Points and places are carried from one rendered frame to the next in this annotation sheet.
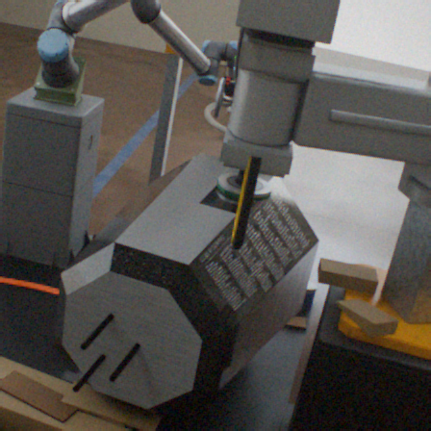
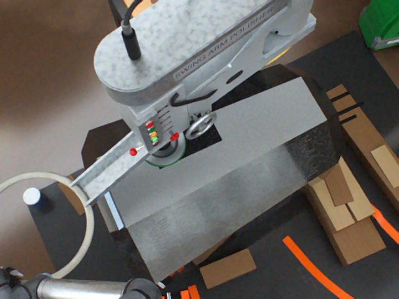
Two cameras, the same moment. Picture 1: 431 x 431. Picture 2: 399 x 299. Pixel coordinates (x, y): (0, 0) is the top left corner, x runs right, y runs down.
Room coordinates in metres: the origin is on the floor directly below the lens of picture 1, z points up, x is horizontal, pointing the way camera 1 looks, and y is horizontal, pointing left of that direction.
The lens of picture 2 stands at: (2.96, 0.62, 3.17)
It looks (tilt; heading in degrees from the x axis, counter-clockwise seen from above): 72 degrees down; 236
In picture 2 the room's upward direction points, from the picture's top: 5 degrees counter-clockwise
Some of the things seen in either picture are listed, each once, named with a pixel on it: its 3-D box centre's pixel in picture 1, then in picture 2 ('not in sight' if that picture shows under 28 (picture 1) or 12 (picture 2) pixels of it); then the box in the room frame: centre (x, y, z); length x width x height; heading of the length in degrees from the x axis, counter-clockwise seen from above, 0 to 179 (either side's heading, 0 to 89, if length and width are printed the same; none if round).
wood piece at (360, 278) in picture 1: (347, 275); not in sight; (2.20, -0.51, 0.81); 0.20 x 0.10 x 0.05; 87
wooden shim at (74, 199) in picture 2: (281, 319); (75, 195); (3.17, -0.47, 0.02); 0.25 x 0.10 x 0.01; 90
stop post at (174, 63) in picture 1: (164, 121); not in sight; (4.48, 0.38, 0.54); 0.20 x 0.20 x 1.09; 79
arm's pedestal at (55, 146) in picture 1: (49, 176); not in sight; (3.49, 0.86, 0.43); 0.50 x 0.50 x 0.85; 85
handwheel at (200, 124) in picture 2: (229, 99); (196, 119); (2.55, 0.00, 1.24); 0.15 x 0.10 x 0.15; 179
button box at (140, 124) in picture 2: not in sight; (150, 131); (2.74, -0.01, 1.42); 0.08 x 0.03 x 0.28; 179
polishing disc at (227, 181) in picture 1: (244, 184); (161, 142); (2.67, -0.12, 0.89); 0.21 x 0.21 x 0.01
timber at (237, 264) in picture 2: not in sight; (227, 268); (2.73, 0.46, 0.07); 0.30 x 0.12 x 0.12; 163
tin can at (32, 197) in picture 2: (305, 294); (35, 198); (3.36, -0.59, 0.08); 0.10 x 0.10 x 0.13
